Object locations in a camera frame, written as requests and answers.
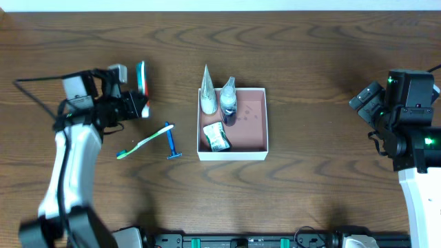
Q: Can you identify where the green red toothpaste tube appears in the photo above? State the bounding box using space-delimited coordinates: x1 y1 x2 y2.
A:
136 61 150 118

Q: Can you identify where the green white toothbrush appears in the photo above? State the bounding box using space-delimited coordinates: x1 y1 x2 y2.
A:
116 125 174 160

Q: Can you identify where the white Pantene tube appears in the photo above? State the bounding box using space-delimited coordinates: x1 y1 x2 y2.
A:
200 65 218 115

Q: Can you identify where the green white packet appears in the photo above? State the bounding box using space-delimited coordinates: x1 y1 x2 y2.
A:
203 122 231 152

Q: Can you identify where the clear spray bottle dark liquid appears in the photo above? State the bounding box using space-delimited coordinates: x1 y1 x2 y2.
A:
220 76 237 126

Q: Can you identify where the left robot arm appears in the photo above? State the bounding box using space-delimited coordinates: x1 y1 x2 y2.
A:
19 64 148 247

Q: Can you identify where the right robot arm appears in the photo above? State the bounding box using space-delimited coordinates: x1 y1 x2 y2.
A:
349 69 440 247

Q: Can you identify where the blue disposable razor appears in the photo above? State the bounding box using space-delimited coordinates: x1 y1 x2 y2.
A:
166 129 182 160

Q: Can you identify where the white box with pink interior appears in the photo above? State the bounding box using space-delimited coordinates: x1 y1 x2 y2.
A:
196 87 269 161

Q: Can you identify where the left black cable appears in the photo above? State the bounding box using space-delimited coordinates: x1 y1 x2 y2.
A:
12 70 96 121

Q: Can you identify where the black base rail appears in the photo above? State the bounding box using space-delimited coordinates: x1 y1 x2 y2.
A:
143 229 411 248

